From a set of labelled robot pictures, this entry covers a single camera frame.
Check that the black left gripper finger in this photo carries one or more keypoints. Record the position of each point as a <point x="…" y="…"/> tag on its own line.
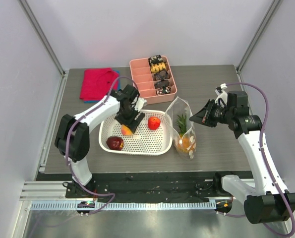
<point x="122" y="120"/>
<point x="136" y="122"/>

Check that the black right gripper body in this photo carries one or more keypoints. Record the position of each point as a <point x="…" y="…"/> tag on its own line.
<point x="209" y="114"/>

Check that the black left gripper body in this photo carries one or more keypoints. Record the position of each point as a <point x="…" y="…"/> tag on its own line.
<point x="131" y="107"/>

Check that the yellow orange peach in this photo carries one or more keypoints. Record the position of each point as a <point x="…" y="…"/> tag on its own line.
<point x="126" y="131"/>

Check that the bright red apple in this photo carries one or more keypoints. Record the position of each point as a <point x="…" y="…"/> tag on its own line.
<point x="154" y="123"/>

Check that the clear polka dot zip bag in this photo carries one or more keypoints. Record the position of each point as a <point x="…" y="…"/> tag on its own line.
<point x="177" y="107"/>

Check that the dark red apple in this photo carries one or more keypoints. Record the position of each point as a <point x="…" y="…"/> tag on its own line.
<point x="115" y="143"/>

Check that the orange toy pineapple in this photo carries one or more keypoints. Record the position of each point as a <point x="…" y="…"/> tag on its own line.
<point x="184" y="143"/>

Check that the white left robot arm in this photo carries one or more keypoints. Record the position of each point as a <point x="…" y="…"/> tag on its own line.
<point x="73" y="135"/>

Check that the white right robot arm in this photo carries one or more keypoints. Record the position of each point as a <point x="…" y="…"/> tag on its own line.
<point x="269" y="200"/>

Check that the white perforated plastic basket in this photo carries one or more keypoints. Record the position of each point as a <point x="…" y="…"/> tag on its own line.
<point x="144" y="142"/>

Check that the blue folded cloth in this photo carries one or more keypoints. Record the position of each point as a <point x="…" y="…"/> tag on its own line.
<point x="87" y="101"/>

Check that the black white speckled sock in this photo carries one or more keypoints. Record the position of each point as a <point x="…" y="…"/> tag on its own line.
<point x="163" y="91"/>

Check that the black patterned rolled sock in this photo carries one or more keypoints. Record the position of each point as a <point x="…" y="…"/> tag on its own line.
<point x="162" y="84"/>

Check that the magenta folded cloth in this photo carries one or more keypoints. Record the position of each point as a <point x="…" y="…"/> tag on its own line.
<point x="92" y="81"/>

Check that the dark brown rolled sock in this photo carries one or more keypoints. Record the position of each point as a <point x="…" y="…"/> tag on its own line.
<point x="161" y="75"/>

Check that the pink divided organizer tray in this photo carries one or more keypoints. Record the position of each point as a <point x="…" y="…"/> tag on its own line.
<point x="145" y="79"/>

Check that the yellow black rolled sock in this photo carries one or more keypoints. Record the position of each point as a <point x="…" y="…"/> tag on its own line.
<point x="155" y="68"/>

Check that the black floral rolled sock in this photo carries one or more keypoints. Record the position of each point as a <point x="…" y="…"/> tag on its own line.
<point x="155" y="60"/>

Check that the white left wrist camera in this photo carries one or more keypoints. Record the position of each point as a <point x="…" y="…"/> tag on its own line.
<point x="140" y="104"/>

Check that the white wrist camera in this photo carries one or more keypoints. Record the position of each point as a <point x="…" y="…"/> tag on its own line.
<point x="140" y="104"/>
<point x="222" y="95"/>

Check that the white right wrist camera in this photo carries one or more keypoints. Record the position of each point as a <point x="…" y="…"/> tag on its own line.
<point x="222" y="95"/>

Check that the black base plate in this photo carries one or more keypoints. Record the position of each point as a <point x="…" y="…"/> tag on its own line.
<point x="172" y="187"/>

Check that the white slotted cable duct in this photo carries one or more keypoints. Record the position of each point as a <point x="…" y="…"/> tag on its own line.
<point x="87" y="205"/>

